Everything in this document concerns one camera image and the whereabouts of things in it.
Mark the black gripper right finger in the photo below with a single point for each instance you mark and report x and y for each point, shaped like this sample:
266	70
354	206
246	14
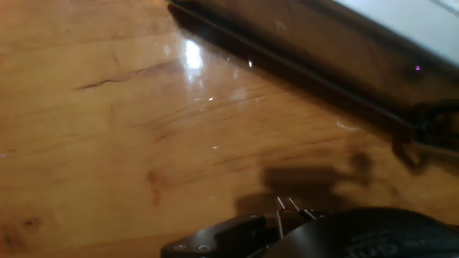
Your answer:
294	213

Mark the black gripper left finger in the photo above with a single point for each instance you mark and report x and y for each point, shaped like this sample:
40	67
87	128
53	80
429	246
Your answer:
229	238

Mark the silver metal appliance with glass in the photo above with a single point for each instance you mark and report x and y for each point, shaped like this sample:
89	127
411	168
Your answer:
322	68

